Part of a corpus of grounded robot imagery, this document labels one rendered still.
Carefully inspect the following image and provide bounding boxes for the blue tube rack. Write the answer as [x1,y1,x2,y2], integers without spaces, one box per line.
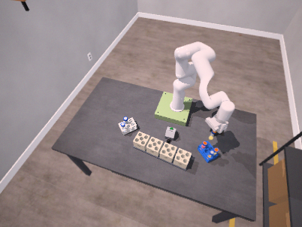
[198,142,219,162]

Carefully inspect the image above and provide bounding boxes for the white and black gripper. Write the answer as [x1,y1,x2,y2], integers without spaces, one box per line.
[214,123,228,137]

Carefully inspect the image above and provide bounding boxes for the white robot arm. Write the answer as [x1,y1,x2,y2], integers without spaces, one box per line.
[170,42,235,132]

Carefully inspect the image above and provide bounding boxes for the white tube rack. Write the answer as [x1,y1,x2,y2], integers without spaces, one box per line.
[119,118,137,135]

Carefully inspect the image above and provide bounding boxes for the beige bucket adapter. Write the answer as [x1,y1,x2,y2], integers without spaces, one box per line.
[133,132,150,151]
[159,142,177,163]
[146,137,163,157]
[174,148,191,169]

